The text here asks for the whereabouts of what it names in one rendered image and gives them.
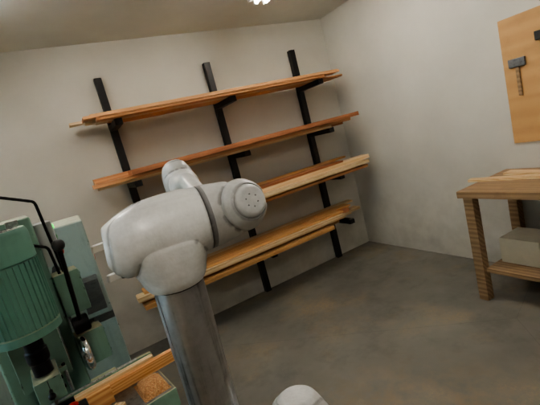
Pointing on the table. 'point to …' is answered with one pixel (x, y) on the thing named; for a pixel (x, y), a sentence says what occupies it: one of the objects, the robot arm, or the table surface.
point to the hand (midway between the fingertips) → (103, 263)
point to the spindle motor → (23, 292)
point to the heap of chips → (151, 386)
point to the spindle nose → (38, 358)
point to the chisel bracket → (52, 380)
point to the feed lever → (81, 323)
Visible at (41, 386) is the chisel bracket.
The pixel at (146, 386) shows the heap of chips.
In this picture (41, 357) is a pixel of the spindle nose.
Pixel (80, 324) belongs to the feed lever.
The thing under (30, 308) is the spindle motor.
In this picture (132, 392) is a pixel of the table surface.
